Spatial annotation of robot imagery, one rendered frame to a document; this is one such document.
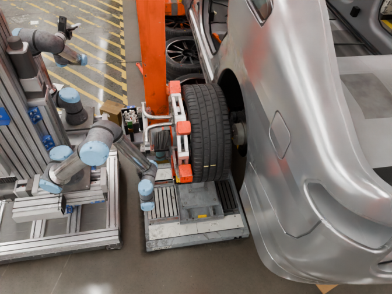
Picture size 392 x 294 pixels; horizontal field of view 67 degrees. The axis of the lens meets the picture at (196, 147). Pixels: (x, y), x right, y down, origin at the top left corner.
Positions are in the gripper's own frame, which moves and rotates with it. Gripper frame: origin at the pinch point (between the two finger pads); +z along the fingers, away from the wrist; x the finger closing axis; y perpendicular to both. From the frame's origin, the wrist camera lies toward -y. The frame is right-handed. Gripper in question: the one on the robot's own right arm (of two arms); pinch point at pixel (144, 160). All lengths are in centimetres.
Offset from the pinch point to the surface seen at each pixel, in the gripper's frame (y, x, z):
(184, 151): 15.3, -24.2, -8.0
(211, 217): -69, -48, -12
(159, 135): 20.9, -10.6, 1.1
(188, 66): -33, -52, 142
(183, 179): 1.9, -22.3, -19.0
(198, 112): 32.9, -33.6, 5.6
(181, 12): -27, -59, 249
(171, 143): 2.2, -18.8, 10.0
